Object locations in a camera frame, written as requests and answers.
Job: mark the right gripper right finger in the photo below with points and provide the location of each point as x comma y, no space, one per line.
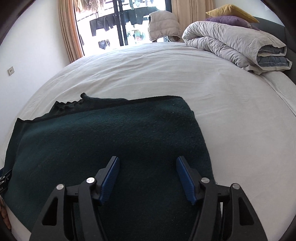
224,213

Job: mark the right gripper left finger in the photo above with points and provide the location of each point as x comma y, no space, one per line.
56,221

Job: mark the dark green knit sweater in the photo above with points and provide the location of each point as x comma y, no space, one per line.
76,139

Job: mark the person left hand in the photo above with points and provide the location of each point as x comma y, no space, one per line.
4,214

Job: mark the white bed sheet mattress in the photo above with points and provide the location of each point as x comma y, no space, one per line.
247,120

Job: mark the folded grey white duvet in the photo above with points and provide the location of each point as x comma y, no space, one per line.
249,49

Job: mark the black framed balcony door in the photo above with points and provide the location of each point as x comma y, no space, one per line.
119,23

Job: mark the purple pillow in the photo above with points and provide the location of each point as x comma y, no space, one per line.
232,20

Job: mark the left beige curtain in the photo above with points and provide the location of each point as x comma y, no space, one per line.
69,30

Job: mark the beige curtain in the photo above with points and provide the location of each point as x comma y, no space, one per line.
190,11
69,30

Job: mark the beige puffer vest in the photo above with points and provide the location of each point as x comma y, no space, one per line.
164,24

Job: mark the yellow pillow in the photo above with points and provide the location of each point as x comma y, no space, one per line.
232,10

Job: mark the right beige curtain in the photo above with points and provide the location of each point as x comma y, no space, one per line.
190,11

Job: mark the patterned hanging garment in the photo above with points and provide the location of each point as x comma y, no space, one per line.
88,5

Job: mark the white wall socket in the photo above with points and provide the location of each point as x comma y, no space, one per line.
11,70

